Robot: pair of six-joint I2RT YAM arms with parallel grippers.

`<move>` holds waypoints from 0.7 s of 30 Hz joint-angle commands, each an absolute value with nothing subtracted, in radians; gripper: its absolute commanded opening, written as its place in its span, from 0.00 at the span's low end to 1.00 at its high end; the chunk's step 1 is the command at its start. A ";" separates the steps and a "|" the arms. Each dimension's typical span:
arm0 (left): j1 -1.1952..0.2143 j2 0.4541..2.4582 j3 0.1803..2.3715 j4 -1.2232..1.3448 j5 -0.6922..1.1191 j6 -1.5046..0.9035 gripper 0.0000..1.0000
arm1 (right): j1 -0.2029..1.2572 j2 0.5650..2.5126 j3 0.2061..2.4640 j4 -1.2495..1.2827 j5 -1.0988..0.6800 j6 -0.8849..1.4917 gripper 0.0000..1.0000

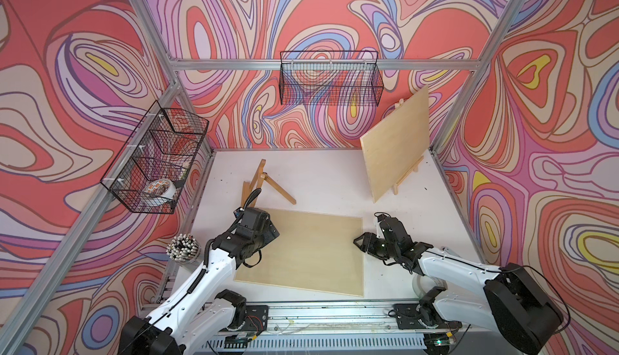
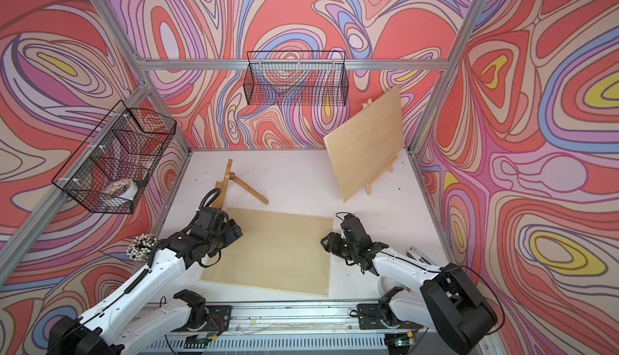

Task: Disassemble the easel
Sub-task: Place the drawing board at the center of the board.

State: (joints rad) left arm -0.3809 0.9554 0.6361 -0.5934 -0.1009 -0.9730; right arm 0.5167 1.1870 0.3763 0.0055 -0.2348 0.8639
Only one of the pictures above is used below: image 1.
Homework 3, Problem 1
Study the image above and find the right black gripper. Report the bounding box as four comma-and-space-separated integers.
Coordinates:
353, 232, 399, 260

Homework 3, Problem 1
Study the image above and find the wooden easel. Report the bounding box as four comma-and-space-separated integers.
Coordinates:
240, 159, 297, 208
393, 95, 430, 195

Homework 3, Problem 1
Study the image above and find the plywood board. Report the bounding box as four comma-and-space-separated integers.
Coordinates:
235, 209, 364, 297
360, 87, 430, 202

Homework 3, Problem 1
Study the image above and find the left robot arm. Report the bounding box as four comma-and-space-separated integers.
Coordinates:
118, 188, 279, 354

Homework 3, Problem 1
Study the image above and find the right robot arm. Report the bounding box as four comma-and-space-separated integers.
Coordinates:
353, 212, 572, 354

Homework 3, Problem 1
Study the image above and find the clear tape roll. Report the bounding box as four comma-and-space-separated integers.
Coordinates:
412, 274, 437, 299

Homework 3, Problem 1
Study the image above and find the cup of pencils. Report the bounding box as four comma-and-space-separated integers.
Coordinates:
166, 234, 201, 264

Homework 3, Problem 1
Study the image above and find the patterned tape roll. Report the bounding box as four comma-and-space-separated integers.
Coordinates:
142, 179, 177, 207

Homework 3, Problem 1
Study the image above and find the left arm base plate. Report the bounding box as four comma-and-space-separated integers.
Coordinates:
226, 304, 269, 335

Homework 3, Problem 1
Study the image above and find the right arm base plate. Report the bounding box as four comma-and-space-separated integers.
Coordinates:
388, 303, 463, 331

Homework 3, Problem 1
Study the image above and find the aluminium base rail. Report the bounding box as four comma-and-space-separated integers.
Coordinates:
125, 299, 533, 355

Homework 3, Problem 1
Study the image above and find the left black wire basket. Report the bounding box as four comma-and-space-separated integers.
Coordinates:
100, 102, 210, 214

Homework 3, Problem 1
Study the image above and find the black wire basket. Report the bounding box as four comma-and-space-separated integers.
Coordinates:
100, 102, 210, 214
279, 49, 384, 107

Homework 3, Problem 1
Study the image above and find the back black wire basket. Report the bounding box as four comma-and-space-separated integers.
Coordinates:
279, 49, 384, 107

